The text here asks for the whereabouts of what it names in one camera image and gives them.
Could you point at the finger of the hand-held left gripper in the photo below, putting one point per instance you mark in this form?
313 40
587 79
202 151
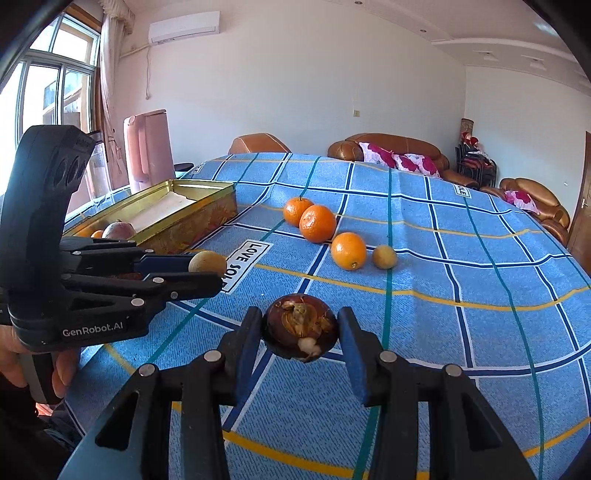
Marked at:
161 264
194 282

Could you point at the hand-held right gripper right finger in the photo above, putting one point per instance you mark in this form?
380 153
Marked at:
355 355

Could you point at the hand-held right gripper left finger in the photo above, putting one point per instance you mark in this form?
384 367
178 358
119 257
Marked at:
251 341

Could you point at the small yellow-brown fruit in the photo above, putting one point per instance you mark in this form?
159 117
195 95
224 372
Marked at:
207 263
384 256

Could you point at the dark brown mangosteen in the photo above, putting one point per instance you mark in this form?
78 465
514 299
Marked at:
300 327

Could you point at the purple passion fruit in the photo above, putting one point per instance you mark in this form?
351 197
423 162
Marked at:
117 229

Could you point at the gold rectangular tin box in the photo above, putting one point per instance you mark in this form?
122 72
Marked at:
207 217

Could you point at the orange with green stem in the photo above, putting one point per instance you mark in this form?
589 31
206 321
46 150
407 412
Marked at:
295 212

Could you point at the person's left hand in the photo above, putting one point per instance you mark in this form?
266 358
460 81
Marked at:
14 360

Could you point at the clear plastic bottle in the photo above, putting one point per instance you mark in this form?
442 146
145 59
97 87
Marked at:
99 180

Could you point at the black round stool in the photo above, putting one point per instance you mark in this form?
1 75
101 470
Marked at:
184 167

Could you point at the pink electric kettle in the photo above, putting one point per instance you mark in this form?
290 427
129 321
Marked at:
152 147

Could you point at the window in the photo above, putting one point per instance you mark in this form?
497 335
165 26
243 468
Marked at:
46 83

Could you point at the blue checked blanket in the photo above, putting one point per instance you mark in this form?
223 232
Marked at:
461 286

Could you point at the pale curtain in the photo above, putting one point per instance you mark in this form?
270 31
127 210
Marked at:
111 92

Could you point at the brown leather armchair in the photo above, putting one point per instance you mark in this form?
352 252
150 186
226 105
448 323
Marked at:
545 194
258 143

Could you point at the air conditioner pipe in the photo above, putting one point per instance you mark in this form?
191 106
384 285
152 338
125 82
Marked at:
147 69

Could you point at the white pillow red flowers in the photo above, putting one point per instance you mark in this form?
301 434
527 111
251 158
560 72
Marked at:
519 198
374 152
415 164

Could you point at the brown leather three-seat sofa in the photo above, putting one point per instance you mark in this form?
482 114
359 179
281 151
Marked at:
406 143

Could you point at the stacked dark chairs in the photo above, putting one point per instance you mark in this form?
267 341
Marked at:
475 166

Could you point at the tall patterned vase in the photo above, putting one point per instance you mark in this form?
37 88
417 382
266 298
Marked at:
467 131

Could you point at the brown wooden door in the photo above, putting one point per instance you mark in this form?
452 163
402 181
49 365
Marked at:
582 221

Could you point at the white wall air conditioner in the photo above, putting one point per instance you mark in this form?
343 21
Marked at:
184 26

